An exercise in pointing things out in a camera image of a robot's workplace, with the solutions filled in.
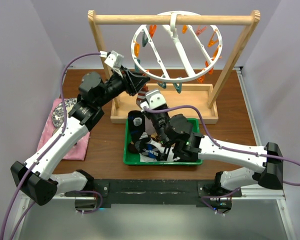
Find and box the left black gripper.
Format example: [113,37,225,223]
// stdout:
[96,65,150,108]

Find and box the white round clip hanger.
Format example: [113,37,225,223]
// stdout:
[130,23,223,93]

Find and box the wooden hanger rack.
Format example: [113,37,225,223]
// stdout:
[87,9,261,125]

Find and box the green plastic bin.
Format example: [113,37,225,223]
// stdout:
[123,120,204,166]

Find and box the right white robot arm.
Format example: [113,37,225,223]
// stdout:
[143,108,283,197]

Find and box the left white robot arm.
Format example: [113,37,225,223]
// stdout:
[10,66,150,206]

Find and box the black blue sports sock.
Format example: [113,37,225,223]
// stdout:
[127,110,168,162]

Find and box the pink cloth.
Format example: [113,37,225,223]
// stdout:
[37,98,91,161]

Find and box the blue patterned plate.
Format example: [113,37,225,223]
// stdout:
[51,97,77,129]

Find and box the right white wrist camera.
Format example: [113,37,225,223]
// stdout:
[140,89,168,111]

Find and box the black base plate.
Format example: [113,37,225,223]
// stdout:
[64,178,243,210]

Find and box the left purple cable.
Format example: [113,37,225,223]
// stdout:
[0,52,108,240]

